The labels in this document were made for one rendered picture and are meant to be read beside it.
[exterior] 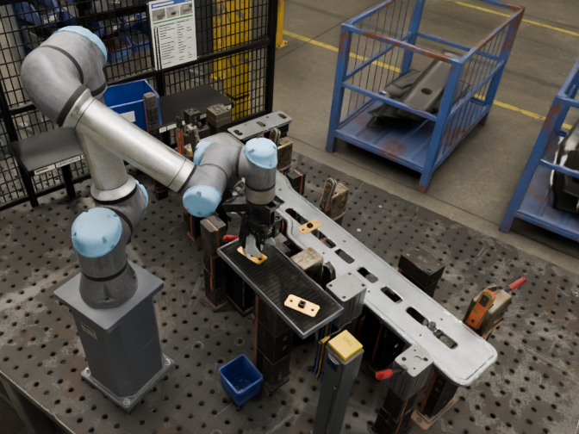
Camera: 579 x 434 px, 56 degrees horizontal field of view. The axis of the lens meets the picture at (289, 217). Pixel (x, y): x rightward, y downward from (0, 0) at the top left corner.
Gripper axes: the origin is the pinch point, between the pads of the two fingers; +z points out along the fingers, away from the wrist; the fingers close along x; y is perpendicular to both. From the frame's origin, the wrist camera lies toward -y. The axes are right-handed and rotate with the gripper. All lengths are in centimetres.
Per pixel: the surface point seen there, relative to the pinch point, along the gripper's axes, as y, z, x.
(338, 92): -111, 69, 201
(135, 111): -90, 6, 28
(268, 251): 2.4, 1.9, 3.8
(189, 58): -103, 1, 67
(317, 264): 10.5, 11.2, 17.1
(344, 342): 36.2, 2.0, -6.2
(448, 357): 55, 18, 20
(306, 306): 22.8, 1.6, -4.3
